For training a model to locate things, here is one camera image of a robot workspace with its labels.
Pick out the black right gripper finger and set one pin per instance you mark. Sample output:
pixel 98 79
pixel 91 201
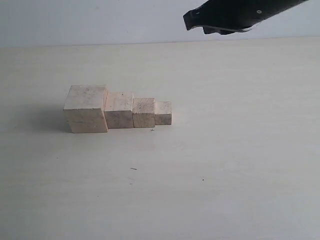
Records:
pixel 207 29

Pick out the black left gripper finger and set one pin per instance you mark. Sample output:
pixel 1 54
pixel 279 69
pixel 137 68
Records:
pixel 235 14

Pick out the smallest wooden cube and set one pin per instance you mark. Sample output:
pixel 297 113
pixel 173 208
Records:
pixel 163 113

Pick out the third largest wooden cube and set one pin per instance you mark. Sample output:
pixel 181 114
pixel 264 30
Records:
pixel 143 112

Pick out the second largest wooden cube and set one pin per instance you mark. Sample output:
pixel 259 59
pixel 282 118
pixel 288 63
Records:
pixel 118 110

